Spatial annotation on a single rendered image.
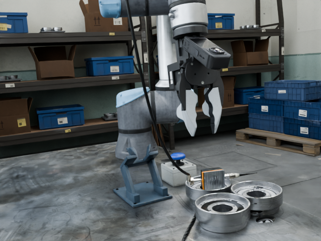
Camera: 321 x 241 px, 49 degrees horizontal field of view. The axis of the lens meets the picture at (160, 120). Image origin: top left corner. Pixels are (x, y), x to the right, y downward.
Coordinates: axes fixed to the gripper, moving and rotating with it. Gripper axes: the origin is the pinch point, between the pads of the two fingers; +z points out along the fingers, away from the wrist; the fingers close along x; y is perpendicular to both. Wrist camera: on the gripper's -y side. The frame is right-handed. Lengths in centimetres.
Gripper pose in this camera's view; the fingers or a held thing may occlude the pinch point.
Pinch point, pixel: (205, 128)
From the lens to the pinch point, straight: 71.0
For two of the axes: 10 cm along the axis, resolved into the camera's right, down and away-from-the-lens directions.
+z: 1.0, 9.9, 0.3
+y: -4.0, 0.1, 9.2
